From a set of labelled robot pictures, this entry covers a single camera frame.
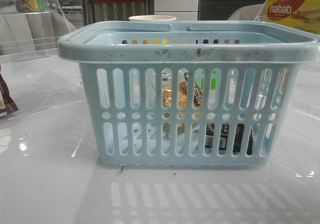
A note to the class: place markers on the dark red snack packet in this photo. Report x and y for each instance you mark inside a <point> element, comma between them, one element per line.
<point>7,104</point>

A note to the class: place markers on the light blue plastic basket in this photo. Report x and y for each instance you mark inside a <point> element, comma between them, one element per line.
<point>246,71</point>

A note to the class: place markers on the yellow nabati wafer box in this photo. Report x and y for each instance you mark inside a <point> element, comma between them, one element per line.
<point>299,14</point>

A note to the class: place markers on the white drawer cabinet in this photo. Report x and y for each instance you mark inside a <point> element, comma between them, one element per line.
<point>181,9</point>

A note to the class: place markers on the grey armchair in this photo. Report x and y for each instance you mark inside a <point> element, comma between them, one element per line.
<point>249,12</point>

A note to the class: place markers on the packaged bread slice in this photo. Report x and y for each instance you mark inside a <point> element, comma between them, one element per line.
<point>181,99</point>

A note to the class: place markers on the black tissue pack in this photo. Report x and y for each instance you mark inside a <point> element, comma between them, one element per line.
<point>224,135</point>

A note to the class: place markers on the clear acrylic display shelf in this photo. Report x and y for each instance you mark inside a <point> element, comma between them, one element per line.
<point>37,78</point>

